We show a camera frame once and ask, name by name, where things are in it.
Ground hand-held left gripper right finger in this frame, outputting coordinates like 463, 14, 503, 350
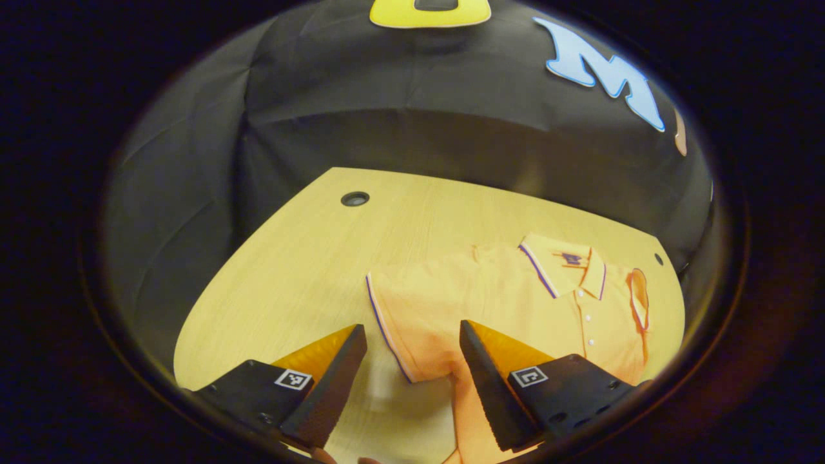
459, 318, 652, 452

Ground orange polo T-shirt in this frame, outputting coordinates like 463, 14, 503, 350
365, 233, 650, 464

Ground black backdrop cloth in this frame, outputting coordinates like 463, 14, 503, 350
103, 0, 716, 381

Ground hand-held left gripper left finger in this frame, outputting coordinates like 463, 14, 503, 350
182, 324, 369, 450

